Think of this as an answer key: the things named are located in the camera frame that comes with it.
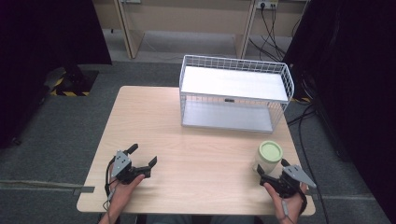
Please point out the beige wooden desk frame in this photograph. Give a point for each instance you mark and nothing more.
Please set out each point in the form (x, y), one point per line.
(186, 18)

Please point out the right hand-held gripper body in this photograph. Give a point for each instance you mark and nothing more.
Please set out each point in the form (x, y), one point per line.
(288, 183)

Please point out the clear jar with green lid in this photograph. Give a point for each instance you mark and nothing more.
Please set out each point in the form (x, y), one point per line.
(269, 154)

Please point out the black curtain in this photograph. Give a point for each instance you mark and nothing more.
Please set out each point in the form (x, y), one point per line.
(40, 46)
(351, 77)

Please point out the white wall socket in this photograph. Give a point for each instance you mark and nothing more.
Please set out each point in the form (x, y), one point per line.
(266, 3)

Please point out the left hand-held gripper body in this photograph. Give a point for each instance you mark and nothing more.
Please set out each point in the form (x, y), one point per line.
(122, 165)

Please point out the person's left hand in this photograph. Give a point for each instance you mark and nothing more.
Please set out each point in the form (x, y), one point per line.
(124, 193)

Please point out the black stand base striped tape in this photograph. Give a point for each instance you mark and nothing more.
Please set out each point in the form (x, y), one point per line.
(76, 84)

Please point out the person's right hand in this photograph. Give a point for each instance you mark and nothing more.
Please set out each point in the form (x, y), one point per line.
(291, 205)

